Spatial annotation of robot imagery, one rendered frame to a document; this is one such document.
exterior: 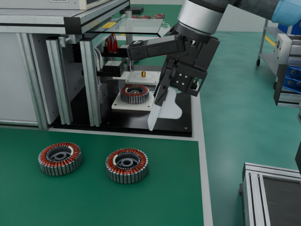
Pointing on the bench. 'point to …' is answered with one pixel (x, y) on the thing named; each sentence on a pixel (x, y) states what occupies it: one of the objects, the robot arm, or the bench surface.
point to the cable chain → (77, 53)
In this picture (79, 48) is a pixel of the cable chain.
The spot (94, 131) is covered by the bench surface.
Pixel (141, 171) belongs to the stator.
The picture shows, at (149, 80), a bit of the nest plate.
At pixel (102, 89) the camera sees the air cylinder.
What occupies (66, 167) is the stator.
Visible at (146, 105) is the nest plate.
